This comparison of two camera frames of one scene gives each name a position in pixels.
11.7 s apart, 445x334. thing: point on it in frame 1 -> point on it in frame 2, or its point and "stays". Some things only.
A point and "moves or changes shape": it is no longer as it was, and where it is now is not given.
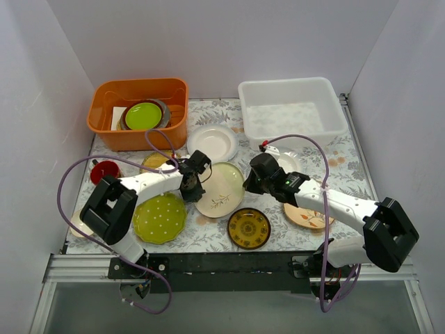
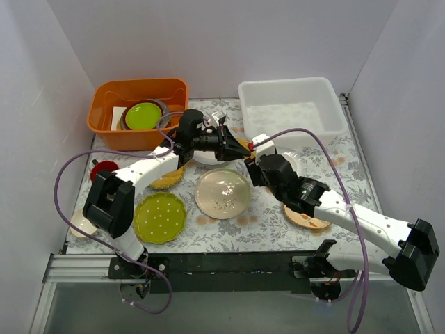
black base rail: x=222 y=273 stays
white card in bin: x=116 y=113 stays
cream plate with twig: x=224 y=184 moves or changes shape
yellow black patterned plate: x=249 y=228 -> x=244 y=142
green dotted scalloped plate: x=160 y=218 stays
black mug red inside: x=101 y=168 stays
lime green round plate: x=143 y=115 stays
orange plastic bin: x=112 y=93 stays
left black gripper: x=191 y=190 -> x=223 y=142
